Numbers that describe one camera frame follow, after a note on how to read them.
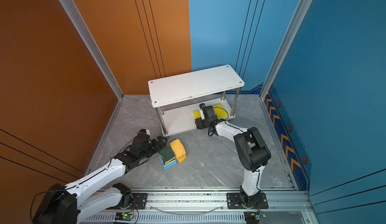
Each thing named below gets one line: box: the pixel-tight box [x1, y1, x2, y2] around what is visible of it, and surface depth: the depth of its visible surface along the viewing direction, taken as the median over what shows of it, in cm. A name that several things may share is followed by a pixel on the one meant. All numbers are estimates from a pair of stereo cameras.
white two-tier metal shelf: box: [147, 64, 245, 136], surface depth 82 cm
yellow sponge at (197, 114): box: [193, 109, 202, 120], surface depth 103 cm
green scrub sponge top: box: [157, 145, 176, 165], surface depth 83 cm
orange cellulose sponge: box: [169, 139, 187, 164], surface depth 87 cm
